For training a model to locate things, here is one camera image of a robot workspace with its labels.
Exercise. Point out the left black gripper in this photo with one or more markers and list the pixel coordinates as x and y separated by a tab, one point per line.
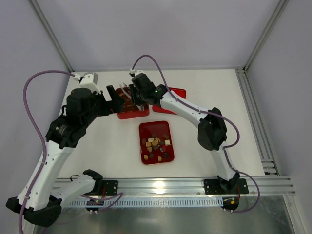
111	96

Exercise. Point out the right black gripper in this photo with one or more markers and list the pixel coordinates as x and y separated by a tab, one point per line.
133	93

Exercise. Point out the red compartment chocolate box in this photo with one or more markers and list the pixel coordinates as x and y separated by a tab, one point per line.
122	115

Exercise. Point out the metal serving tongs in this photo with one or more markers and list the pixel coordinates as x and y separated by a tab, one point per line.
132	102

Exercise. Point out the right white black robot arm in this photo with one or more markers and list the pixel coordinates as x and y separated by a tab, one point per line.
215	133

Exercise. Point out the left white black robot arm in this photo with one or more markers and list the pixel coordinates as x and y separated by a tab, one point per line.
37	203

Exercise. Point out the red chocolate tray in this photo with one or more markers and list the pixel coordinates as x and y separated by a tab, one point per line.
156	144

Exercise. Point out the cream square chocolate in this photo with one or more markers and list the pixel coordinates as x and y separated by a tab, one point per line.
167	142

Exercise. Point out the red box lid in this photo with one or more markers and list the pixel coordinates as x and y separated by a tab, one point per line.
169	104

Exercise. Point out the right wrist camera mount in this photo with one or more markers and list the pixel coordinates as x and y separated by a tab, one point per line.
134	72

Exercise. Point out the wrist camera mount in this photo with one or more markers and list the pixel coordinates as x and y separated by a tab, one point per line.
134	72
88	80

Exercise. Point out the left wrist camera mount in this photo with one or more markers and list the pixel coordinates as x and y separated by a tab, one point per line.
88	80

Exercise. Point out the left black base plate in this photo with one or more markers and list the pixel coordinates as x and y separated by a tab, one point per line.
109	188

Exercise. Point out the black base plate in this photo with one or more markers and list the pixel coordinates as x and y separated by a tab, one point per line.
109	188
212	186

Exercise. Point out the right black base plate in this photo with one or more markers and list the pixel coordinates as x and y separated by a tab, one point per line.
212	186

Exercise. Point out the white slotted cable duct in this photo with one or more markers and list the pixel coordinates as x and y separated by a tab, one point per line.
148	202

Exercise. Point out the left aluminium frame post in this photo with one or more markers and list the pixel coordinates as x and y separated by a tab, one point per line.
48	29

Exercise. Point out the aluminium frame post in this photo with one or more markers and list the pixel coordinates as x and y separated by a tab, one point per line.
269	26
48	29

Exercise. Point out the right aluminium frame post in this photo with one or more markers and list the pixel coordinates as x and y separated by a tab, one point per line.
269	26

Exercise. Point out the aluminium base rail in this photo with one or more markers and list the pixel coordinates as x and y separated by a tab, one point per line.
266	185

